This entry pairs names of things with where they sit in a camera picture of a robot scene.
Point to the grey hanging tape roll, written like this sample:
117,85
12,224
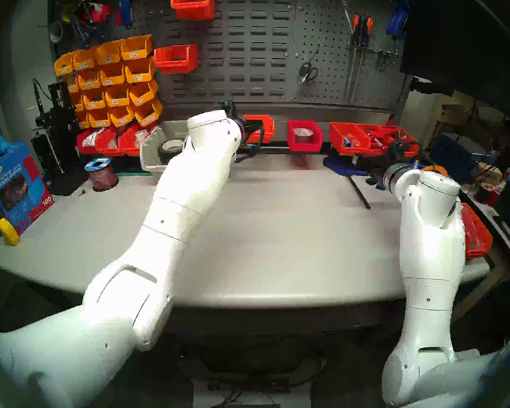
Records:
49,32

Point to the blue cleaning cloths box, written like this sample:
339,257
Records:
12,190

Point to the black flat metal bar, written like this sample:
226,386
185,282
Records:
359,192

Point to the yellow plastic screw bin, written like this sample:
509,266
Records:
72,86
84,64
141,99
111,80
135,53
138,76
99,123
94,104
117,100
77,105
83,123
121,121
148,119
108,58
89,83
64,67

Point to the black monitor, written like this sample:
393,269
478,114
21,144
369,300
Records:
463,37

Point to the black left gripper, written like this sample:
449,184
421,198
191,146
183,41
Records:
246,131

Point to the orange-red bin with red tools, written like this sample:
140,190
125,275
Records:
376,152

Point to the yellow plastic bottle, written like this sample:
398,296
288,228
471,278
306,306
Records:
8,233

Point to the silver tape roll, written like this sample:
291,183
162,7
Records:
304,138

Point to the small blue white packet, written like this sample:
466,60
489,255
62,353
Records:
350,143

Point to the white paper packet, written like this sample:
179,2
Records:
91,138

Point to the black pegboard hook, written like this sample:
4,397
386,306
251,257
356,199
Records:
381,58

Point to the empty orange-red wall bin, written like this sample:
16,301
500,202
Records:
176,65
193,9

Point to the small red parts bin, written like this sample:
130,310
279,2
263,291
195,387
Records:
106,148
127,147
85,149

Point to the orange-red bin holding screw bag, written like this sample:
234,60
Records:
268,131

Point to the grey plastic bin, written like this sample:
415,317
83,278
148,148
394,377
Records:
151,156

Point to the brown cardboard box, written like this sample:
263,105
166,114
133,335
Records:
488,175

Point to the orange-red bin with plastic bag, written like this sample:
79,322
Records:
484,241

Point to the black and red clamp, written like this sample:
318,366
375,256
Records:
83,29

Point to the green cutting mat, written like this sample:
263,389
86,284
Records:
129,172

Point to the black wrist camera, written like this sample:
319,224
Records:
398,148
228,109

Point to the grey louvred wall panel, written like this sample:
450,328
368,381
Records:
246,37

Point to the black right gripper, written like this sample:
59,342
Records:
378,178

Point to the blue spring clamps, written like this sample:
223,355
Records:
397,20

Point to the red bin holding tape roll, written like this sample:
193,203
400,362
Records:
304,146

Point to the crumpled clear plastic bag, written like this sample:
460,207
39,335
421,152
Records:
474,233

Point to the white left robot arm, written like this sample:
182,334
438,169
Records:
182,207

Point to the orange-red bin with blue packet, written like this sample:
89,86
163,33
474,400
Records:
338,135

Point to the black tape roll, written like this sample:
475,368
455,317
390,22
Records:
163,154

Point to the dark blue crate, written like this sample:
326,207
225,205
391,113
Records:
450,156

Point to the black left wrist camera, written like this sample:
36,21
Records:
228,109

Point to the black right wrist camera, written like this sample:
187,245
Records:
398,148

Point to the black power strip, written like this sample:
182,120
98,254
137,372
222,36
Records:
246,385

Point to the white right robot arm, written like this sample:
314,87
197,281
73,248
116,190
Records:
429,241

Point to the orange tape roll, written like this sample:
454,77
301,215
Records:
440,169

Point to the grey pegboard panel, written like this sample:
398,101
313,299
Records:
146,12
331,71

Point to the small clear parts bag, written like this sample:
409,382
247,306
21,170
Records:
141,138

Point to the black metal stand device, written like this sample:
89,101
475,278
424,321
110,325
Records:
59,116

